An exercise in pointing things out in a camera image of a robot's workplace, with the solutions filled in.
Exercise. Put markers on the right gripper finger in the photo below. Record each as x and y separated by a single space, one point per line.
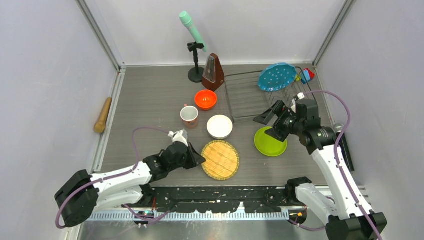
277 134
277 109

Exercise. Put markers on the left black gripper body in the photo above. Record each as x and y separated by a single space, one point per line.
183 163

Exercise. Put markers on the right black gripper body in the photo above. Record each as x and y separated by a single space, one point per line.
296 125

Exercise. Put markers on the lime green plate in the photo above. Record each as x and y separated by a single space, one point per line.
267 145

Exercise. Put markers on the woven bamboo round tray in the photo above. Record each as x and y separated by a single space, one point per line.
222 160

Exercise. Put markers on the white ceramic bowl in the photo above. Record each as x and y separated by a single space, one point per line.
219 127

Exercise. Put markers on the blue polka dot plate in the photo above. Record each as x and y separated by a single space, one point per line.
276 77

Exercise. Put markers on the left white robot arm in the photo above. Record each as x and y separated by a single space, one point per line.
84 193

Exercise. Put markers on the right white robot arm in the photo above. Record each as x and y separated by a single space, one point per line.
346 215

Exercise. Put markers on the black handheld microphone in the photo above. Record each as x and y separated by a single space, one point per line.
338 127

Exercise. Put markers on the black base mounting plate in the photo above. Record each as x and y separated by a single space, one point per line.
217 199

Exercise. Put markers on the colourful toy blocks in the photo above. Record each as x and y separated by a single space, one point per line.
305 76

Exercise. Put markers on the pink patterned mug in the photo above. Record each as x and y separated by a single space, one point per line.
189 115

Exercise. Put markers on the orange bowl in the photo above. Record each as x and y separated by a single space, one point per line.
205 99

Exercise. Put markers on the brown wooden metronome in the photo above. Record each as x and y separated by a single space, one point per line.
213 76

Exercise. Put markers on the wooden rolling pin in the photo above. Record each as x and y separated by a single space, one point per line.
100 125

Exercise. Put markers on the black microphone stand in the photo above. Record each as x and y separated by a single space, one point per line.
195 74

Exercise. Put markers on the mint green microphone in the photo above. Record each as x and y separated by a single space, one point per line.
188 22

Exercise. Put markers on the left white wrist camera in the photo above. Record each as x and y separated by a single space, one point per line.
180 136

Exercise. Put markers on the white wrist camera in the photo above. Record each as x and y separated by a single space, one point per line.
180 136
296 98

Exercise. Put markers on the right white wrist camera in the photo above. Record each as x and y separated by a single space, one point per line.
296 98

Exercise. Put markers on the black wire dish rack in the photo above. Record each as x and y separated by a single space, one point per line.
246 100

